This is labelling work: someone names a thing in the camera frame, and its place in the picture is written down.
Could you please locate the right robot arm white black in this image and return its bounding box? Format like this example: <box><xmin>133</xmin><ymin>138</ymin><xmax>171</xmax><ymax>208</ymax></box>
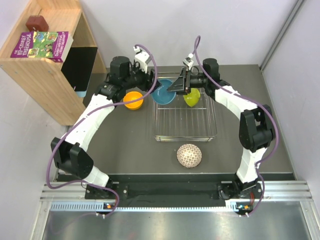
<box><xmin>167</xmin><ymin>56</ymin><xmax>277</xmax><ymax>200</ymax></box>

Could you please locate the orange yellow bowl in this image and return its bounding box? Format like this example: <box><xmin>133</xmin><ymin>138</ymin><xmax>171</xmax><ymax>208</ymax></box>
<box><xmin>123</xmin><ymin>91</ymin><xmax>144</xmax><ymax>110</ymax></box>

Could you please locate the purple treehouse book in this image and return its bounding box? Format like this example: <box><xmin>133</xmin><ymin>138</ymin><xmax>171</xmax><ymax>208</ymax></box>
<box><xmin>10</xmin><ymin>31</ymin><xmax>74</xmax><ymax>63</ymax></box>

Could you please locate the purple cable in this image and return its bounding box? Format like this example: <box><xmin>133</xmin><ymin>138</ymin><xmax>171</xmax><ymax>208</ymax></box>
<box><xmin>193</xmin><ymin>35</ymin><xmax>280</xmax><ymax>218</ymax></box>
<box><xmin>46</xmin><ymin>44</ymin><xmax>158</xmax><ymax>217</ymax></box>

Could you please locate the metal wire dish rack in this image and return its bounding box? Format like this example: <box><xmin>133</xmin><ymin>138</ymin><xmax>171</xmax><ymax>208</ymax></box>
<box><xmin>152</xmin><ymin>88</ymin><xmax>218</xmax><ymax>142</ymax></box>

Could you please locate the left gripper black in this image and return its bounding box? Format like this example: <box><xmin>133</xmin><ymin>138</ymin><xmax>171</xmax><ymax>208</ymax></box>
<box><xmin>122</xmin><ymin>61</ymin><xmax>161</xmax><ymax>94</ymax></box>

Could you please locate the wooden shelf unit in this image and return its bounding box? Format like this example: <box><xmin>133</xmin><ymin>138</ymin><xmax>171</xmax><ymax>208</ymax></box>
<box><xmin>0</xmin><ymin>0</ymin><xmax>97</xmax><ymax>126</ymax></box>

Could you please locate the patterned beige upturned bowl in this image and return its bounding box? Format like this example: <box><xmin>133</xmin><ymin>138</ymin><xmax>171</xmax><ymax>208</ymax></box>
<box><xmin>177</xmin><ymin>143</ymin><xmax>202</xmax><ymax>168</ymax></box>

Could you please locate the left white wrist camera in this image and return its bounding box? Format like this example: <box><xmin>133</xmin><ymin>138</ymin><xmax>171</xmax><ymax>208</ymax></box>
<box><xmin>133</xmin><ymin>46</ymin><xmax>151</xmax><ymax>73</ymax></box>

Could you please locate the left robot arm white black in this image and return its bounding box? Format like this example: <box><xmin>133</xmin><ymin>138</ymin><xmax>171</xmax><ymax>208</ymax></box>
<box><xmin>46</xmin><ymin>50</ymin><xmax>159</xmax><ymax>199</ymax></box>

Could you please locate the dark red block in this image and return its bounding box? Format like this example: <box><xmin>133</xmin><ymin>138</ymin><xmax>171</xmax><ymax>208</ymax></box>
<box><xmin>25</xmin><ymin>15</ymin><xmax>49</xmax><ymax>32</ymax></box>

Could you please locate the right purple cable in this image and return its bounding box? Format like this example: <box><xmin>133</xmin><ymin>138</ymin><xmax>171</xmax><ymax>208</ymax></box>
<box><xmin>193</xmin><ymin>35</ymin><xmax>280</xmax><ymax>218</ymax></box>

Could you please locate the lime green bowl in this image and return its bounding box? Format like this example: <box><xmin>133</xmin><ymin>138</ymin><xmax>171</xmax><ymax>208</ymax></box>
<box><xmin>183</xmin><ymin>88</ymin><xmax>201</xmax><ymax>108</ymax></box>

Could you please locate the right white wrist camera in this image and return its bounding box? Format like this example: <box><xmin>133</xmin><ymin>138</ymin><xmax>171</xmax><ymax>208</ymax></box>
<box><xmin>182</xmin><ymin>53</ymin><xmax>194</xmax><ymax>71</ymax></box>

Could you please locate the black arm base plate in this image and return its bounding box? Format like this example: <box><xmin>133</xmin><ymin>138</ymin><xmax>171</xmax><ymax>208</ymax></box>
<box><xmin>84</xmin><ymin>174</ymin><xmax>266</xmax><ymax>207</ymax></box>

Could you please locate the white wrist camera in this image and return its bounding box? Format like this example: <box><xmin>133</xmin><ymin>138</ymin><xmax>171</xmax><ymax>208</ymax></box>
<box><xmin>133</xmin><ymin>46</ymin><xmax>151</xmax><ymax>73</ymax></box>
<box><xmin>182</xmin><ymin>53</ymin><xmax>194</xmax><ymax>71</ymax></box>

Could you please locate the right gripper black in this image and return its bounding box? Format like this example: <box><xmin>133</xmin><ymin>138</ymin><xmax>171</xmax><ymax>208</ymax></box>
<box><xmin>167</xmin><ymin>68</ymin><xmax>209</xmax><ymax>96</ymax></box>

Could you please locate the blue bowl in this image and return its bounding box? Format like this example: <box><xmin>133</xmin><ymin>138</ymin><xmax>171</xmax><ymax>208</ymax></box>
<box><xmin>151</xmin><ymin>78</ymin><xmax>176</xmax><ymax>105</ymax></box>

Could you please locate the aluminium rail frame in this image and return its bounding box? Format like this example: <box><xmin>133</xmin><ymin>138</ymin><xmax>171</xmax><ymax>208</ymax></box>
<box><xmin>29</xmin><ymin>124</ymin><xmax>320</xmax><ymax>240</ymax></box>

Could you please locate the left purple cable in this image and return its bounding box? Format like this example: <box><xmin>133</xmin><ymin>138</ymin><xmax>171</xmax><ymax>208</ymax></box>
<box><xmin>46</xmin><ymin>44</ymin><xmax>158</xmax><ymax>217</ymax></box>

